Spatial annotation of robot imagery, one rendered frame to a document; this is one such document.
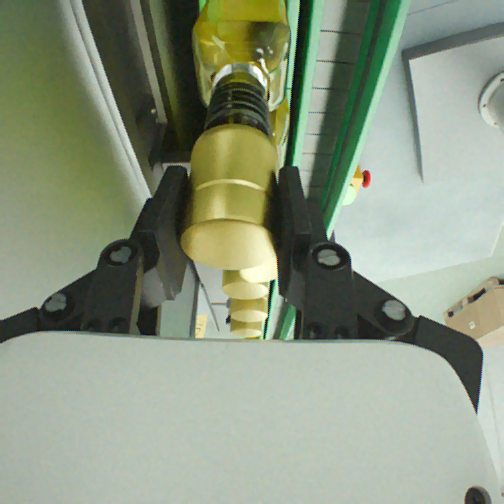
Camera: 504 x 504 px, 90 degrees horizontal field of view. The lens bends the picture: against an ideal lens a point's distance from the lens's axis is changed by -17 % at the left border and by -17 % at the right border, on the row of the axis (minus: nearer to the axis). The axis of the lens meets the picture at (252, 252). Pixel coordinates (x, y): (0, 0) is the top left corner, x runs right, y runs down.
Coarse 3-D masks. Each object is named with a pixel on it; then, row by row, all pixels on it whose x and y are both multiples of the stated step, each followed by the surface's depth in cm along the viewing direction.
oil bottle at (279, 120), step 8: (288, 104) 20; (272, 112) 19; (280, 112) 19; (288, 112) 20; (272, 120) 19; (280, 120) 19; (288, 120) 19; (272, 128) 19; (280, 128) 19; (288, 128) 20; (272, 136) 19; (280, 136) 19; (280, 144) 19; (280, 152) 20; (280, 160) 21
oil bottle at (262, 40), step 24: (216, 0) 16; (240, 0) 16; (264, 0) 16; (216, 24) 14; (240, 24) 14; (264, 24) 14; (288, 24) 15; (192, 48) 15; (216, 48) 14; (240, 48) 14; (264, 48) 14; (288, 48) 15; (216, 72) 15; (264, 72) 15
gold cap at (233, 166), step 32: (224, 128) 11; (192, 160) 11; (224, 160) 10; (256, 160) 10; (192, 192) 10; (224, 192) 9; (256, 192) 9; (192, 224) 9; (224, 224) 9; (256, 224) 9; (192, 256) 11; (224, 256) 10; (256, 256) 10
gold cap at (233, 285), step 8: (224, 272) 22; (232, 272) 21; (224, 280) 21; (232, 280) 21; (240, 280) 20; (224, 288) 21; (232, 288) 21; (240, 288) 21; (248, 288) 21; (256, 288) 21; (264, 288) 21; (232, 296) 23; (240, 296) 23; (248, 296) 22; (256, 296) 22
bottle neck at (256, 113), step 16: (240, 64) 14; (224, 80) 13; (240, 80) 13; (256, 80) 14; (224, 96) 13; (240, 96) 12; (256, 96) 13; (208, 112) 13; (224, 112) 12; (240, 112) 12; (256, 112) 12; (208, 128) 12; (256, 128) 12
